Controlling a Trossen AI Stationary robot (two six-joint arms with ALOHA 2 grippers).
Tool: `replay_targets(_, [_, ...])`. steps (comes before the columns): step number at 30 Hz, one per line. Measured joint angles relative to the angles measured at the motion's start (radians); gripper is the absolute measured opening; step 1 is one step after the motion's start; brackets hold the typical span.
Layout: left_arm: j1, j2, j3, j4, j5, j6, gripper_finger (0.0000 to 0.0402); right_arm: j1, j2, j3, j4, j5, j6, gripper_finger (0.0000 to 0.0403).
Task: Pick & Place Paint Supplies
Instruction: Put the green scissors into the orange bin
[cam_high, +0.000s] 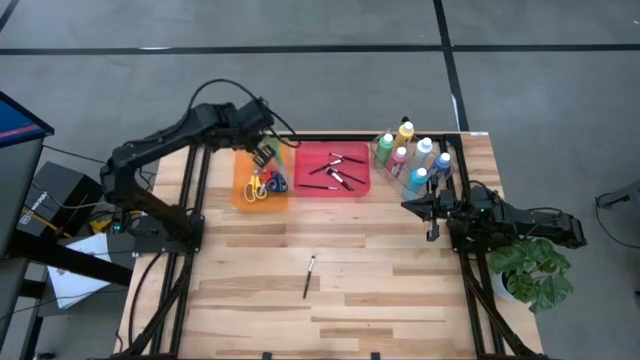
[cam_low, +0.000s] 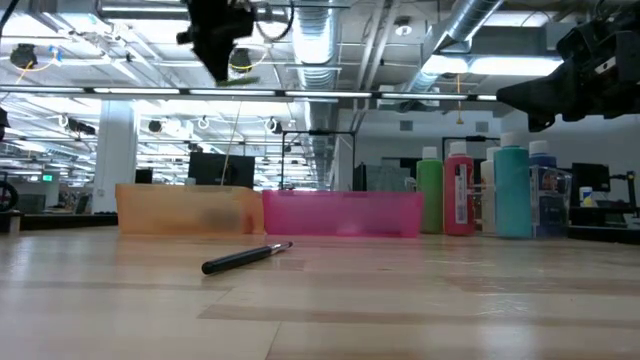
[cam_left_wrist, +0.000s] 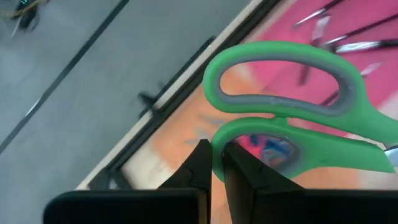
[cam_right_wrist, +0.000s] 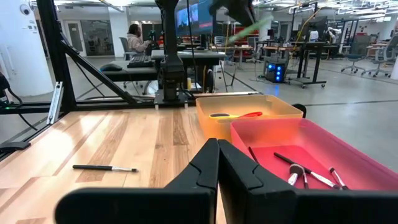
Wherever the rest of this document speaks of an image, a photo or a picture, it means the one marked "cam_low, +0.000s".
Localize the blue-violet paint bottle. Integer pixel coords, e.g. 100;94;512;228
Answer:
528;139;559;238

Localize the teal paint bottle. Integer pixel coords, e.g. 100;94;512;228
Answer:
493;131;534;238

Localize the large black monitor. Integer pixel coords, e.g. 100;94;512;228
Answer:
188;151;256;190

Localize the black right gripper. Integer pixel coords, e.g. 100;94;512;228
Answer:
496;4;640;134

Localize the long overhead light strip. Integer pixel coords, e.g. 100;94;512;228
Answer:
0;84;501;105

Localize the silver ventilation duct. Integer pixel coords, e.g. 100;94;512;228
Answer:
285;0;346;91

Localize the orange plastic tray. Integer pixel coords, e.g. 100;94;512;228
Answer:
114;183;266;236

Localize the white paint bottle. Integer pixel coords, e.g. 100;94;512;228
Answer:
480;146;496;235

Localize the green paint bottle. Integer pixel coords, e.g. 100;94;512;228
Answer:
415;145;445;235

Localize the thin black background frame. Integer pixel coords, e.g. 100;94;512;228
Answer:
280;129;357;192

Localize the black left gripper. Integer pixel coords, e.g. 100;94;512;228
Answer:
176;0;257;84

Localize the clear plastic bottle organizer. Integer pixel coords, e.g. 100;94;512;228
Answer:
403;164;574;240

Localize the pink plastic tray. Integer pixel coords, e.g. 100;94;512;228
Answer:
261;189;426;239

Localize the black-handled paintbrush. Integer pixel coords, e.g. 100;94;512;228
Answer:
200;241;295;276

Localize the red paint bottle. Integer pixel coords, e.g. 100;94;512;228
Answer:
443;141;476;236

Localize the black wheel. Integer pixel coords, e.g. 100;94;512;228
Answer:
0;179;20;213

